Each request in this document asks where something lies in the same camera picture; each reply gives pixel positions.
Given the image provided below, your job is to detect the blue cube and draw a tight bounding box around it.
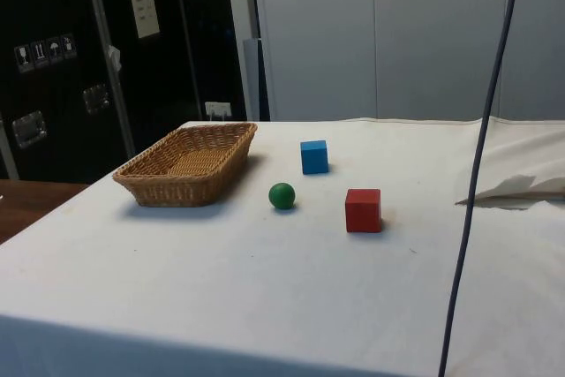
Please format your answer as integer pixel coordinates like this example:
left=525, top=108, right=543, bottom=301
left=299, top=139, right=330, bottom=176

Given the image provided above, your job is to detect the wicker basket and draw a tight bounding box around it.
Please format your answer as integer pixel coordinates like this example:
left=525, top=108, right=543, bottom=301
left=111, top=122, right=259, bottom=208

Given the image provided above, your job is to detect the green ball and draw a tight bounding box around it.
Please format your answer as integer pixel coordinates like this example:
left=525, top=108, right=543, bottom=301
left=267, top=182, right=297, bottom=211

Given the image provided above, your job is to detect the red cube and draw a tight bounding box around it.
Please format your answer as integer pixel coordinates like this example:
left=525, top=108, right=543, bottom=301
left=344, top=188, right=383, bottom=234

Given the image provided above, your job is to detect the black cabinet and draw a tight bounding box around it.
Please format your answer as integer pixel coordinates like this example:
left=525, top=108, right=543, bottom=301
left=0, top=0, right=249, bottom=184

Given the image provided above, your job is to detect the camera tripod stand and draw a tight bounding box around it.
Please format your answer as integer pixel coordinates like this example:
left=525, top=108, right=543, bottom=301
left=230, top=0, right=274, bottom=123

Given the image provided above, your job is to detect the black cable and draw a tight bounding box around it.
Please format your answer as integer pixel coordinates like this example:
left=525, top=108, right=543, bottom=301
left=437, top=0, right=527, bottom=377

